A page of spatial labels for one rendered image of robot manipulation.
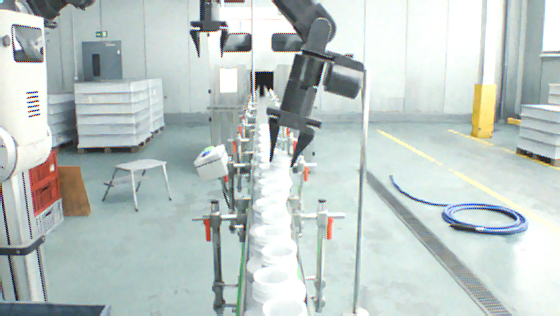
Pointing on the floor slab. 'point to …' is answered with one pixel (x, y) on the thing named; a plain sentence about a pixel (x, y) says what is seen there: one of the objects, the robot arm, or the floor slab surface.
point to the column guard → (483, 110)
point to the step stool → (135, 176)
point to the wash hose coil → (476, 208)
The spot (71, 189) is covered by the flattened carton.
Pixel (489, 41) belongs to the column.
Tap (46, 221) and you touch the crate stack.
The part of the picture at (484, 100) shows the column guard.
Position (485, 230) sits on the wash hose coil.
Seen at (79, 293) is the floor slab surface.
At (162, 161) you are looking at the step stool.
